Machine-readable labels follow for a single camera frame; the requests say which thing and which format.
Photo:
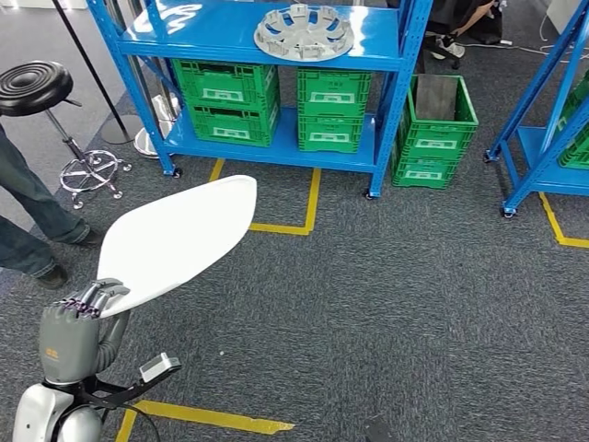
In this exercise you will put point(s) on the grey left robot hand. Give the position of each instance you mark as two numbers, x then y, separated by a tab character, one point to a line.
69	341

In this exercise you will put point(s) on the white plastic body panel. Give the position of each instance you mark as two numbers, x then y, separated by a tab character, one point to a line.
175	238

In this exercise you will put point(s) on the blue metal shelf rack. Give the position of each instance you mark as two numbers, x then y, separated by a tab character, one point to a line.
543	171
230	30

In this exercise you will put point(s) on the dark robot body part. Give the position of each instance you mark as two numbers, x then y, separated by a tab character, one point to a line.
378	432

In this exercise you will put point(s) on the person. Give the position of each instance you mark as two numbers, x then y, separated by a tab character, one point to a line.
27	195
473	15

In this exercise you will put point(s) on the yellow floor tape outline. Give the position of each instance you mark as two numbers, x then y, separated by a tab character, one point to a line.
207	418
552	222

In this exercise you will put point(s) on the black pole round base stand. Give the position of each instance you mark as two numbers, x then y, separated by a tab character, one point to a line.
122	129

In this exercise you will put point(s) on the black round stool chrome base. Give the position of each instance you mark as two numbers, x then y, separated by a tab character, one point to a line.
35	85

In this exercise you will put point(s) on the grey wheel hubcap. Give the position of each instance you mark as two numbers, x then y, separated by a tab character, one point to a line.
304	33

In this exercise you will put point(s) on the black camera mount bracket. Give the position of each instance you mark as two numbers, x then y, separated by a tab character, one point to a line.
115	395

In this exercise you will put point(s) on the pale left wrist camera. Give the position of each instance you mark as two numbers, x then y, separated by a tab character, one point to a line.
158	368

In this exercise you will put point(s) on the chrome stanchion post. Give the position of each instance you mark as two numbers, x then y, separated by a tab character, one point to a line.
161	131

